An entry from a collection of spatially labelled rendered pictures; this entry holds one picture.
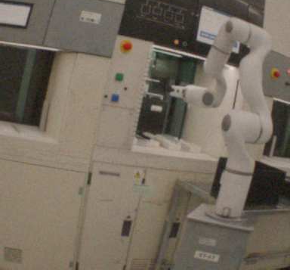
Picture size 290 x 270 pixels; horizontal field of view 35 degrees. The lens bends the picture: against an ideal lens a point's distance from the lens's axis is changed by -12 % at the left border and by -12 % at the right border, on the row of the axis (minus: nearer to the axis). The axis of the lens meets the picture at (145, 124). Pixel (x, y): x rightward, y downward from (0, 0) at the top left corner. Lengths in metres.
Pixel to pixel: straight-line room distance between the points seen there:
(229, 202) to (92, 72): 0.90
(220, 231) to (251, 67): 0.64
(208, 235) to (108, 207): 0.78
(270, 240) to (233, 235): 1.43
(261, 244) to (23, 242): 1.62
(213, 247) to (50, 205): 0.89
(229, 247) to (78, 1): 1.31
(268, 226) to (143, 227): 0.95
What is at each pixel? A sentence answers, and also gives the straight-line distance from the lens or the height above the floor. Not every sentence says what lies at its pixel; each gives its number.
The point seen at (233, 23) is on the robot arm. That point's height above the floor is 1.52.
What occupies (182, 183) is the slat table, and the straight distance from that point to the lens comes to 2.50.
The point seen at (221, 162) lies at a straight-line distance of 2.35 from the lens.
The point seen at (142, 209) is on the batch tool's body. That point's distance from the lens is 2.55.
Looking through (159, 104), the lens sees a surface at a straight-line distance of 2.68.
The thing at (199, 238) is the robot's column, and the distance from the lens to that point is 1.85.
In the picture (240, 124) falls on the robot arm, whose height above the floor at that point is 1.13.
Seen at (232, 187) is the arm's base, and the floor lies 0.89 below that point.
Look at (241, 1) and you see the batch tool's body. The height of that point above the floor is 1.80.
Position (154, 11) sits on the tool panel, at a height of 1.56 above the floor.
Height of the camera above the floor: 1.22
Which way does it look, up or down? 5 degrees down
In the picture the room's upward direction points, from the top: 12 degrees clockwise
